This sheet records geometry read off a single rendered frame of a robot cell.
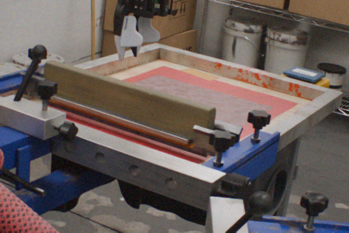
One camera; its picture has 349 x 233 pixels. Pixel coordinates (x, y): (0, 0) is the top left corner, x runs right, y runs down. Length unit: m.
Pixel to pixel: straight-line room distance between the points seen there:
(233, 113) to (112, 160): 0.57
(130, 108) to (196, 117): 0.15
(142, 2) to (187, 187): 0.42
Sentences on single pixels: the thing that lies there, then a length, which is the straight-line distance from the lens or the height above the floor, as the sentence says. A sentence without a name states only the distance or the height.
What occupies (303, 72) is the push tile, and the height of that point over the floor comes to 0.97.
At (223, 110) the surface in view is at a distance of 1.70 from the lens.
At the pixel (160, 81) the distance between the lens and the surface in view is 1.86.
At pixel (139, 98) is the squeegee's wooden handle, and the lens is 1.42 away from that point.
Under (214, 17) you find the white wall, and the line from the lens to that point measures 5.49.
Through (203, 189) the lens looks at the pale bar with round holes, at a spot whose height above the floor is 1.03.
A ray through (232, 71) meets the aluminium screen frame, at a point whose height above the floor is 0.97.
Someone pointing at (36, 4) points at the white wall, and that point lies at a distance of 4.33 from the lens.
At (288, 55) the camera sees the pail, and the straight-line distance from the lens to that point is 4.85.
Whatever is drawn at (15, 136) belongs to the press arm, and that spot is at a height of 1.04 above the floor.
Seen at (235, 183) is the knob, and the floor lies 1.04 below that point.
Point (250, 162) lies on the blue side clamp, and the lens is 1.33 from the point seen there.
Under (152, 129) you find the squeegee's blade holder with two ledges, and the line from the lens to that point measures 1.41.
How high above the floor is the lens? 1.48
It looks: 18 degrees down
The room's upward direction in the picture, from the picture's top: 7 degrees clockwise
